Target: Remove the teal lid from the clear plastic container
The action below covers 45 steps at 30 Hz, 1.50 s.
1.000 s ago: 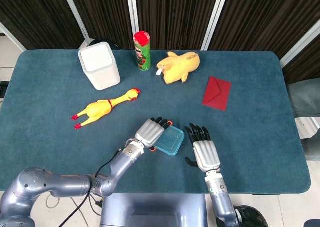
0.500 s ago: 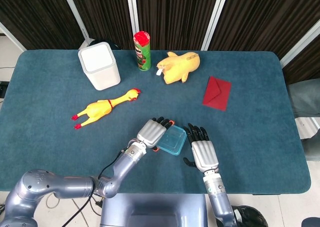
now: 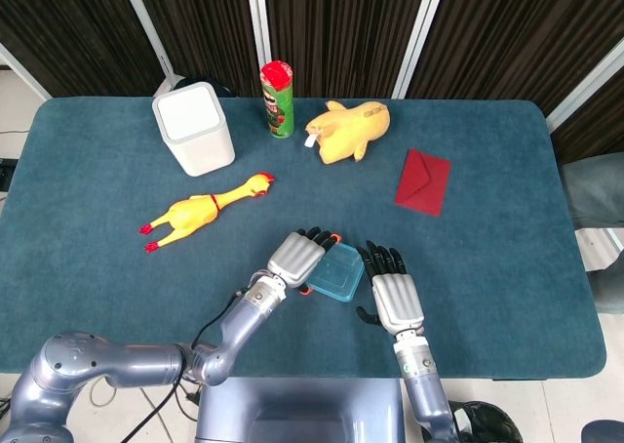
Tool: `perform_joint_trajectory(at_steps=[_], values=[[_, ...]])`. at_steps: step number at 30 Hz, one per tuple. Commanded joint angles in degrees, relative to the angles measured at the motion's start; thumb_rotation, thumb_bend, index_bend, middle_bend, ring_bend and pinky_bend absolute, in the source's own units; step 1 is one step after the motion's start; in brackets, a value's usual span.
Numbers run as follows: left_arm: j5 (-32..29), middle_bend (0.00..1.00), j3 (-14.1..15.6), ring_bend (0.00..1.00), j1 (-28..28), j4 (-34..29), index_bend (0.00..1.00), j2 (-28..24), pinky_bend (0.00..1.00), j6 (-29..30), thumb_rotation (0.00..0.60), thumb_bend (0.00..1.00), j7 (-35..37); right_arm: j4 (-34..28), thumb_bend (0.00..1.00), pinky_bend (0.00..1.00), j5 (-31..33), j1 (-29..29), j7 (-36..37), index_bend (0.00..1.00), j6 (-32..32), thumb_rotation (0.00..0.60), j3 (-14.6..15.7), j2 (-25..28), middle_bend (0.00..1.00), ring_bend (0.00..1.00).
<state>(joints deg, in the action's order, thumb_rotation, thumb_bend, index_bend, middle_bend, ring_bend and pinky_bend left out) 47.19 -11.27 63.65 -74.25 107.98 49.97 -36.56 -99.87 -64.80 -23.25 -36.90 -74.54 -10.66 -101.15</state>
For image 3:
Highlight grey upholstered seat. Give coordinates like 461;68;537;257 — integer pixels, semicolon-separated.
558;152;624;315

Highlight left silver hand orange fingertips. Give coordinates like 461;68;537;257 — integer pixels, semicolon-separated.
266;226;340;297

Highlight teal container lid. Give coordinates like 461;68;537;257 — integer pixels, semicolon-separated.
307;241;367;303

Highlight right silver hand black fingers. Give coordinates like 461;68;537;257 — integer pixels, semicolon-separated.
355;240;425;340

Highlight yellow rubber chicken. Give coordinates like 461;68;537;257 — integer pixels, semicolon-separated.
138;172;276;254

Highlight black waste bin with bag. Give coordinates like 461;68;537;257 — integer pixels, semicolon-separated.
421;400;524;443

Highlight black floor power strip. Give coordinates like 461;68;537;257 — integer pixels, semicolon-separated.
0;157;19;193

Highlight blue-grey robot torso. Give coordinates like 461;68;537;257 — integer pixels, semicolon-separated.
194;377;407;443

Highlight yellow plush chicken toy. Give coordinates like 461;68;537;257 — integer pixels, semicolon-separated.
304;100;392;166

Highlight green Pringles can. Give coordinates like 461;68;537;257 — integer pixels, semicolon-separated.
258;60;296;140

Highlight white partition post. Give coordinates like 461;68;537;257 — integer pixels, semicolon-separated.
116;0;187;98
0;42;53;101
245;0;273;68
545;47;624;133
392;0;449;99

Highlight red envelope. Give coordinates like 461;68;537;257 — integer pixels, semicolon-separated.
394;148;452;219

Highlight black floor cable with plug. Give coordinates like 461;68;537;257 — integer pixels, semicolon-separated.
177;379;204;408

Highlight white floor cable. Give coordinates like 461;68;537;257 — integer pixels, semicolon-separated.
90;377;170;443

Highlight white square trash bin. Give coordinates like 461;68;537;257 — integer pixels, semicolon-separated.
151;81;236;179

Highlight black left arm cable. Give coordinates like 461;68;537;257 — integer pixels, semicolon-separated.
119;286;248;443

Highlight teal table cloth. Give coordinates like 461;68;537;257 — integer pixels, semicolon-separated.
0;96;608;381

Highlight clear plastic container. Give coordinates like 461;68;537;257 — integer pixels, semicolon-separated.
311;247;366;303

